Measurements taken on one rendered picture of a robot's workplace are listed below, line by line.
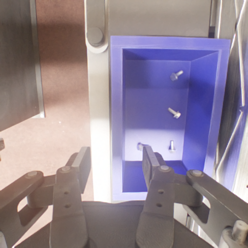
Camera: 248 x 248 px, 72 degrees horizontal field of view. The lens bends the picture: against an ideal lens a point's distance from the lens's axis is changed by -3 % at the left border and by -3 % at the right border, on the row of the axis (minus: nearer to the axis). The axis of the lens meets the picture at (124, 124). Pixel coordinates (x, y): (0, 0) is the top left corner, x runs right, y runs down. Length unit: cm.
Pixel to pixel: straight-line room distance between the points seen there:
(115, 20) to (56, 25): 98
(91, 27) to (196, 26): 17
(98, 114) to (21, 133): 111
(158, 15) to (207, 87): 14
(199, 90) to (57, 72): 105
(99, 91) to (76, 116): 90
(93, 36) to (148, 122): 17
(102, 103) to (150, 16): 17
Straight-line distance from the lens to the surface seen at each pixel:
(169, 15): 33
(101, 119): 36
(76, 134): 128
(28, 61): 121
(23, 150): 147
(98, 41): 31
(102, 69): 35
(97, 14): 34
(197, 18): 35
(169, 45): 24
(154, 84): 31
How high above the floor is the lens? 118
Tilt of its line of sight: 75 degrees down
